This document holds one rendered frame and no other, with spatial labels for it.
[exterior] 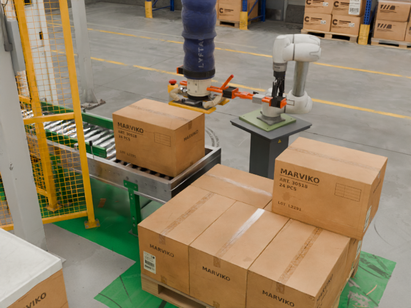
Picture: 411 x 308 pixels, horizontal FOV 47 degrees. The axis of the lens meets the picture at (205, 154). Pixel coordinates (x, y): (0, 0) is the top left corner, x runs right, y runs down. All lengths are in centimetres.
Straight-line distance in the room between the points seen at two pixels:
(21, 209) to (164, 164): 105
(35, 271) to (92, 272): 156
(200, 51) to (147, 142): 86
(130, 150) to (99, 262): 88
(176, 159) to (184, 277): 90
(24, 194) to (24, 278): 140
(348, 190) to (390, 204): 168
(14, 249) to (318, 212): 179
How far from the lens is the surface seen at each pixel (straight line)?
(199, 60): 320
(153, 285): 331
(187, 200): 331
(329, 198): 299
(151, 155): 362
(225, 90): 320
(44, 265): 211
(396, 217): 441
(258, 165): 415
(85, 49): 648
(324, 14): 1052
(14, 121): 320
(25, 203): 344
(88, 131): 451
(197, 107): 326
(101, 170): 383
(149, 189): 355
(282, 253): 287
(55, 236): 405
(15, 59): 310
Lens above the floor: 231
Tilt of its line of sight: 27 degrees down
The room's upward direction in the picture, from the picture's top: straight up
